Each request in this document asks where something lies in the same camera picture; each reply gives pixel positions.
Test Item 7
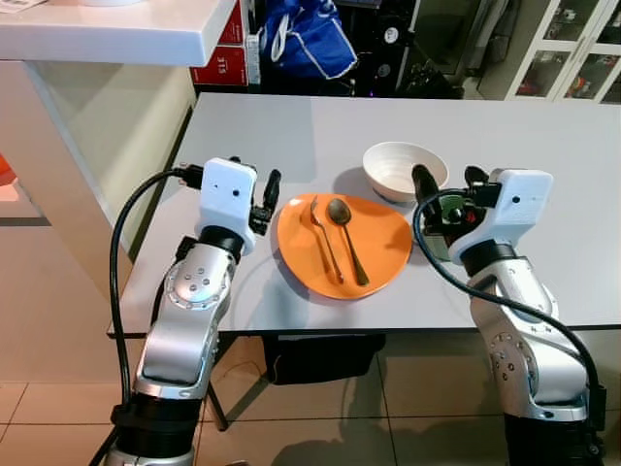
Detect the metal spoon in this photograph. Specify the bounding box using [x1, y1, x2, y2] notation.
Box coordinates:
[326, 198, 371, 288]

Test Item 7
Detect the orange plate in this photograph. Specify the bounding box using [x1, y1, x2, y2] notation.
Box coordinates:
[277, 194, 414, 301]

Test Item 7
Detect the red cardboard box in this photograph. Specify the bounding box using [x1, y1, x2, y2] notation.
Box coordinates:
[190, 0, 257, 89]

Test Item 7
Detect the black equipment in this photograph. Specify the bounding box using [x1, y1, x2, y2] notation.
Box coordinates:
[357, 0, 469, 100]

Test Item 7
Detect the blue bag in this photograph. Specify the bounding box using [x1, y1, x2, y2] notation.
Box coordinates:
[256, 0, 361, 82]

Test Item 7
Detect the white glass door cabinet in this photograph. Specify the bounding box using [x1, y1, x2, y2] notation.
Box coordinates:
[479, 0, 621, 105]

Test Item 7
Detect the black box under table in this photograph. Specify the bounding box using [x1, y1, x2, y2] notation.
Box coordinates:
[263, 332, 387, 387]

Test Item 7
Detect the white topped beige counter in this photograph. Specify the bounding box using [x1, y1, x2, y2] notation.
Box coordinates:
[0, 0, 240, 384]

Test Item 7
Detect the black table leg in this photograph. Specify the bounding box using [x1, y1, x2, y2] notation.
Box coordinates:
[203, 383, 232, 434]

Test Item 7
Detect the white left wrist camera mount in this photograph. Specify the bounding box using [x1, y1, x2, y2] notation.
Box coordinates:
[198, 157, 259, 244]

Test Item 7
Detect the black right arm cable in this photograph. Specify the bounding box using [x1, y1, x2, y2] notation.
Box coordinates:
[411, 192, 608, 428]

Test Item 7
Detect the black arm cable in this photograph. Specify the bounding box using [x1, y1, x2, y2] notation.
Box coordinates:
[411, 192, 608, 428]
[108, 166, 206, 414]

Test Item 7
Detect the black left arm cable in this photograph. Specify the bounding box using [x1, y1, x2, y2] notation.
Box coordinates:
[108, 166, 206, 414]

